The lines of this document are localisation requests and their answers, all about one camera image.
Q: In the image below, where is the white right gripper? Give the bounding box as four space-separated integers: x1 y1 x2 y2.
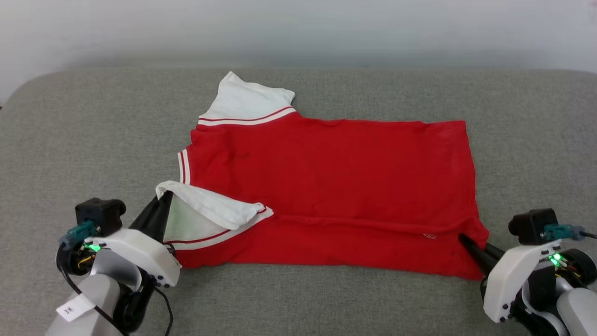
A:
459 233 562 323

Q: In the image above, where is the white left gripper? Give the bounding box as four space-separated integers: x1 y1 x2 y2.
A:
84 190 182 288

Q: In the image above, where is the red and white garment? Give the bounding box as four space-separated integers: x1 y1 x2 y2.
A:
155 71 490 281

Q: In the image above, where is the white paper label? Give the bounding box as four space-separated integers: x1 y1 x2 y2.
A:
56 294 96 322

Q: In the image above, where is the teal right cable connector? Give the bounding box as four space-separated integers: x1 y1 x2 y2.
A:
543 224 583 241

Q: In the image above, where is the teal cable connector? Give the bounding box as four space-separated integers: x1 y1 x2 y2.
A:
59 221 97 249
543 224 583 241

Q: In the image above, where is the teal left cable connector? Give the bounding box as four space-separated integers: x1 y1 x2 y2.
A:
59 221 97 249

